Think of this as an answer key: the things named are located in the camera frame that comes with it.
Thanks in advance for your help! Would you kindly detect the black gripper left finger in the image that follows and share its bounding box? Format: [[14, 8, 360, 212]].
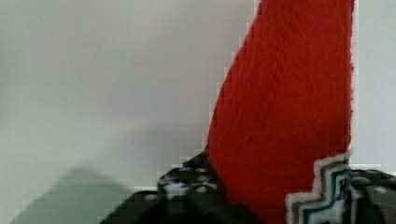
[[100, 152, 265, 224]]

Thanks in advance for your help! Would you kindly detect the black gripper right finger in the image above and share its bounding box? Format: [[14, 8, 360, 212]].
[[342, 169, 396, 224]]

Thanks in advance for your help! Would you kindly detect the red plush ketchup bottle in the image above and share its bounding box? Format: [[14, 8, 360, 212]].
[[207, 0, 355, 224]]

